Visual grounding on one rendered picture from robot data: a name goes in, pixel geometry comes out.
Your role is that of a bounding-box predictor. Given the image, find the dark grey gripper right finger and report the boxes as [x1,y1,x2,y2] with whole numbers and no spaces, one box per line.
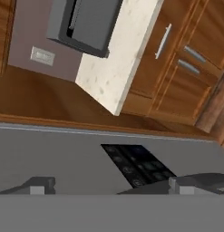
[117,172,224,195]

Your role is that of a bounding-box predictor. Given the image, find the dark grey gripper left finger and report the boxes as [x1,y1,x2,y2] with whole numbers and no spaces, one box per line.
[0,176,56,195]

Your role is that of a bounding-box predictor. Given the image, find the wooden cupboard door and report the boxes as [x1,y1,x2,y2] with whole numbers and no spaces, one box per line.
[122,0,199,117]

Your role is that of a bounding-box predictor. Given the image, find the grey fridge with black panel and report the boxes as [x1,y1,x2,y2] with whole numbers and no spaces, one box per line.
[0,121,224,196]

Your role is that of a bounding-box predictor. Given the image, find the wooden drawer front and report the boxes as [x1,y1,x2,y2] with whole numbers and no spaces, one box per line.
[148,53,220,126]
[176,0,224,71]

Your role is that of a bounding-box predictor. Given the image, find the grey microwave oven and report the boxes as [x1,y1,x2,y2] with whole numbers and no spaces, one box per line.
[45,0,124,59]

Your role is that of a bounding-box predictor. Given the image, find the short silver drawer handle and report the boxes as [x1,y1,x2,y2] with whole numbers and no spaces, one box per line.
[177,58,201,76]
[183,44,207,64]

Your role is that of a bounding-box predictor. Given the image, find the grey wall socket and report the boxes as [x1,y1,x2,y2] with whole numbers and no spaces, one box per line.
[29,45,56,67]

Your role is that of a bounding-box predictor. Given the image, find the long silver door handle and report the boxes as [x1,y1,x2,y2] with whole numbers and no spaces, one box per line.
[154,23,172,60]

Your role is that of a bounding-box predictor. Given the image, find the wooden wall cupboard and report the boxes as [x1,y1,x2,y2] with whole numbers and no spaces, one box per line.
[0,0,17,77]

